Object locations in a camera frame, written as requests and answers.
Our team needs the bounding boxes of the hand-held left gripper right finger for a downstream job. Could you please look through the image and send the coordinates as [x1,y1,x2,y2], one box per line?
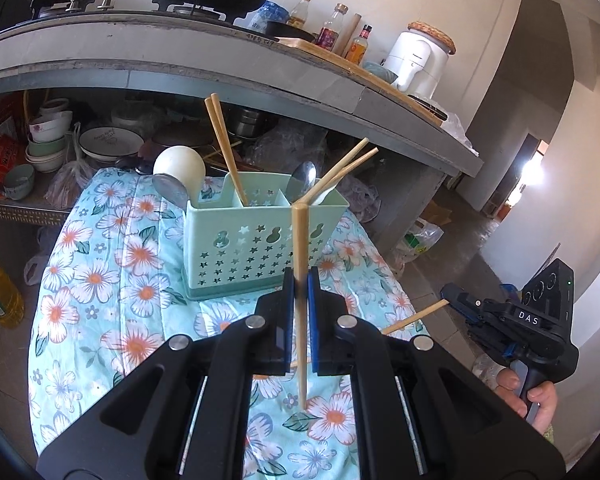
[307,266,566,480]

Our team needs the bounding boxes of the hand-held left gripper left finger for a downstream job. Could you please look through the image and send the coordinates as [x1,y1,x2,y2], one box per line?
[36,267,296,480]

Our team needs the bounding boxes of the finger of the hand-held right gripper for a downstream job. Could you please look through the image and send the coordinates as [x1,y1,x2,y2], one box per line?
[440,282,487,320]
[467,317,504,357]

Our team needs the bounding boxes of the long wooden chopstick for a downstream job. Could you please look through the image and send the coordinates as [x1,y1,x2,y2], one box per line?
[204,97,247,207]
[210,92,252,207]
[291,202,311,408]
[305,137,370,206]
[310,147,380,206]
[289,299,451,367]

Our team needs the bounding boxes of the green plastic utensil holder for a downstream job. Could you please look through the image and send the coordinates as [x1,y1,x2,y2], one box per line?
[180,172,351,302]

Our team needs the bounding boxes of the metal spoon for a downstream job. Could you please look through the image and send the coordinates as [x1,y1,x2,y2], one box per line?
[285,161,317,206]
[152,174,191,211]

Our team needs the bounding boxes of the round white ceramic spoon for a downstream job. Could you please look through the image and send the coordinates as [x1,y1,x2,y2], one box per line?
[153,146,206,196]

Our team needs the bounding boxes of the person's right hand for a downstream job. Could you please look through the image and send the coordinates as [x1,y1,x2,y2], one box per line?
[495,367,561,433]

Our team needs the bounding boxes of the white plastic bag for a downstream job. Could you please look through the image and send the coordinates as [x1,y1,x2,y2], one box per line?
[405,217,445,261]

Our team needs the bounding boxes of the cardboard box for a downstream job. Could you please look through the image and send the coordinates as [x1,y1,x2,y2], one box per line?
[420,200,453,226]

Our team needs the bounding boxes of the translucent plastic bag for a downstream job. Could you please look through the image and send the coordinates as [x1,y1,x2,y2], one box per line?
[337,180,381,223]

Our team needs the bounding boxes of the crumpled clear plastic bag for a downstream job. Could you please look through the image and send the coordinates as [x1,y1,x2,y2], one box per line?
[250,122,331,176]

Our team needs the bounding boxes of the floral light blue blanket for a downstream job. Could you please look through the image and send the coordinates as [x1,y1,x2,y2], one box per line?
[27,167,431,480]

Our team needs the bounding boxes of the stainless steel pot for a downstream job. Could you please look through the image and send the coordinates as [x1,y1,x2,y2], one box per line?
[225,107,276,138]

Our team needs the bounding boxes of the dark pan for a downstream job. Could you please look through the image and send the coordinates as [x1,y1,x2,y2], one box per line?
[139,125,216,163]

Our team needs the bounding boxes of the white kitchen appliance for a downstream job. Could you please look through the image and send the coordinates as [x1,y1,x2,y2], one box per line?
[382,30,451,101]

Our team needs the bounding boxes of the wooden cutting board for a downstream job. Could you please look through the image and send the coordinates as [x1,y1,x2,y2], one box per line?
[285,35,446,127]

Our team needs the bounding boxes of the teal bowl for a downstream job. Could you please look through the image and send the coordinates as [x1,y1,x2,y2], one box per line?
[362,61,398,86]

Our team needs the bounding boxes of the white printed shallow bowl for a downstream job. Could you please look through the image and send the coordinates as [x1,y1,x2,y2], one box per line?
[77,125,143,163]

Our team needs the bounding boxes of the tied clear plastic bag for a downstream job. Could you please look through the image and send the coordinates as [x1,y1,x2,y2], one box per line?
[45,157,98,211]

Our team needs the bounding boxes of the woven straw trivet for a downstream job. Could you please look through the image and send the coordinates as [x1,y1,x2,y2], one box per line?
[407,21,457,56]

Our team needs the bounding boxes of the orange sauce bottle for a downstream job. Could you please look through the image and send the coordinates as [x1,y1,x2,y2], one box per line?
[344,24,374,64]

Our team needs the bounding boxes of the yellow cooking oil bottle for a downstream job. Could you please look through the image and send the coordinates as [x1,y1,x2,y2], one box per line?
[0,252,26,328]

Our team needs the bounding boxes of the metal shelf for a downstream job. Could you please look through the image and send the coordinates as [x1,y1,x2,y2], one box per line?
[0,195,73,226]

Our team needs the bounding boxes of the plain white ceramic bowl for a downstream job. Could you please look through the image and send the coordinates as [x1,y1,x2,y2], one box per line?
[26,152,65,174]

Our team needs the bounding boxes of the wooden rolling pin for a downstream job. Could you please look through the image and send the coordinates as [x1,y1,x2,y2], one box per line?
[336,12,363,58]

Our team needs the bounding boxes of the purple label sauce bottle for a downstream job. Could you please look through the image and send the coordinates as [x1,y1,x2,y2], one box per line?
[316,3,349,52]

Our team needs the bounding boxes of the small black pan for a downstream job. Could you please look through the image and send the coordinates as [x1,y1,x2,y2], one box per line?
[265,20,316,44]

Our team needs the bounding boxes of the green ceramic bowl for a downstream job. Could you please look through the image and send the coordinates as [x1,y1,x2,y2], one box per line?
[26,135,67,159]

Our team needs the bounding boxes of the small light green bowl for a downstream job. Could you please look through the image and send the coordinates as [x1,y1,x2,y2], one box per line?
[2,164,36,201]

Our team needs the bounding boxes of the blue printed plastic bag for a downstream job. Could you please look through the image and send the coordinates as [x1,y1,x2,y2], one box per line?
[245,1,290,33]

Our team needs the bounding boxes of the grey concrete kitchen counter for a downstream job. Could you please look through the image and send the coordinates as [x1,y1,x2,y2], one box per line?
[0,0,485,221]

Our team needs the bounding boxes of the yellow cap sauce bottle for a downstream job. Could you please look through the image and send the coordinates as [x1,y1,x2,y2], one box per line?
[286,0,314,30]

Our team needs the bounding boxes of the red snack packets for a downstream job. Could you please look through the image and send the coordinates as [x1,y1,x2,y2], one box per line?
[0,95,28,186]

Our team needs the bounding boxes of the gas stove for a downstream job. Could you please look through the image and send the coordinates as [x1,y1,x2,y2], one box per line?
[10,0,261,26]

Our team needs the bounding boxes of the black handled knife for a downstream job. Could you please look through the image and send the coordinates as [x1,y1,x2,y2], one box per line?
[407,94,449,122]

